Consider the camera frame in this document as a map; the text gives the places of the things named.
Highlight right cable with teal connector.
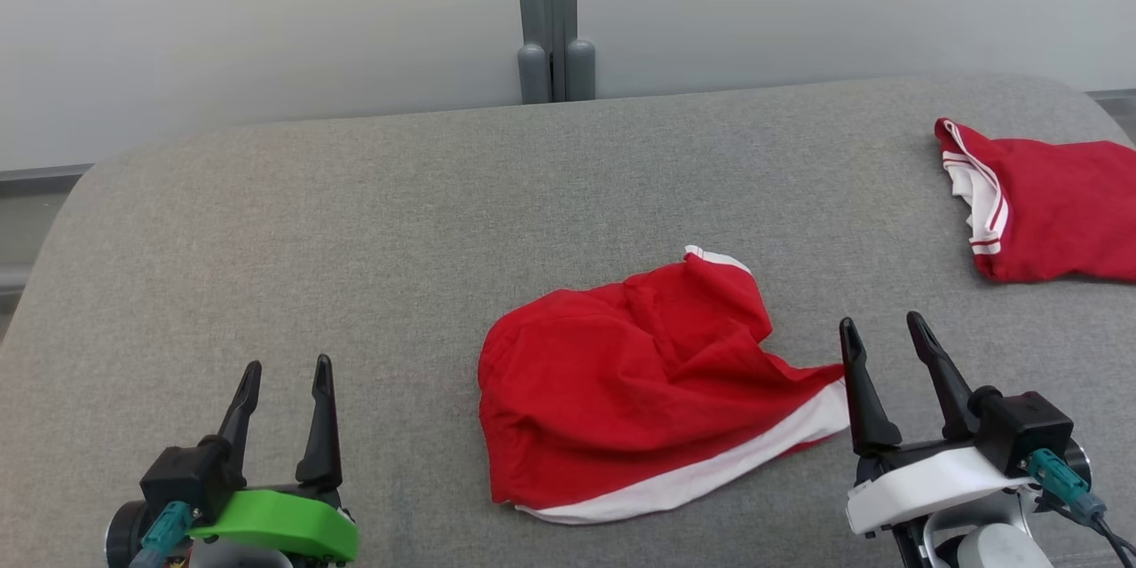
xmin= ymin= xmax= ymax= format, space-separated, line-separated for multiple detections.
xmin=1021 ymin=448 xmax=1136 ymax=562

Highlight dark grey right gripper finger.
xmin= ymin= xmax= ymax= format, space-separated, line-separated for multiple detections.
xmin=905 ymin=311 xmax=982 ymax=441
xmin=839 ymin=317 xmax=903 ymax=456

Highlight red shorts with white stripe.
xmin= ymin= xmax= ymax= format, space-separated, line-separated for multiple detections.
xmin=477 ymin=245 xmax=853 ymax=526

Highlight cable with teal connector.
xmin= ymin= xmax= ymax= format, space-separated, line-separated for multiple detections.
xmin=131 ymin=501 xmax=195 ymax=568
xmin=1021 ymin=448 xmax=1136 ymax=562

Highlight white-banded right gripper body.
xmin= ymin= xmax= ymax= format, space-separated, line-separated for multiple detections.
xmin=845 ymin=439 xmax=1037 ymax=538

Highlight red Bulls basketball jersey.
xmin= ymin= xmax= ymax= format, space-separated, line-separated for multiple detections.
xmin=934 ymin=117 xmax=1136 ymax=285

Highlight grey partition post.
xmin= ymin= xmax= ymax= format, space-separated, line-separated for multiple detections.
xmin=513 ymin=0 xmax=597 ymax=105

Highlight left cable with teal connector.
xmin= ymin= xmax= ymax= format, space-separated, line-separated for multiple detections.
xmin=131 ymin=501 xmax=195 ymax=568

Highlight grey fabric sofa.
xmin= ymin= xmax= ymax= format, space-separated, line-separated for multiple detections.
xmin=0 ymin=75 xmax=1136 ymax=568

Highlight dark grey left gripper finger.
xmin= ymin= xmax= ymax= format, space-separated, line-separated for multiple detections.
xmin=296 ymin=355 xmax=344 ymax=491
xmin=217 ymin=361 xmax=264 ymax=471

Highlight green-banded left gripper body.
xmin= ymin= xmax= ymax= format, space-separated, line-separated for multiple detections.
xmin=105 ymin=488 xmax=359 ymax=568

